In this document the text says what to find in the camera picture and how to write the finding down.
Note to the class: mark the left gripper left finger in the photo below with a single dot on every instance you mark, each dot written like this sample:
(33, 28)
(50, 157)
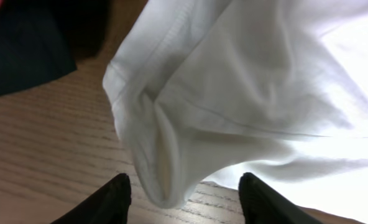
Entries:
(108, 205)

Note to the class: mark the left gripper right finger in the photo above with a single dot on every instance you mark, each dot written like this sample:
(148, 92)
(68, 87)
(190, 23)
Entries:
(261, 204)

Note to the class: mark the white printed t-shirt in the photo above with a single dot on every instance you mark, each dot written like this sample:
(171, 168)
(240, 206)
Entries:
(208, 90)

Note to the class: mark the black shorts with red waistband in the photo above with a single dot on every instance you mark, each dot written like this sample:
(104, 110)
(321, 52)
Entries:
(41, 40)

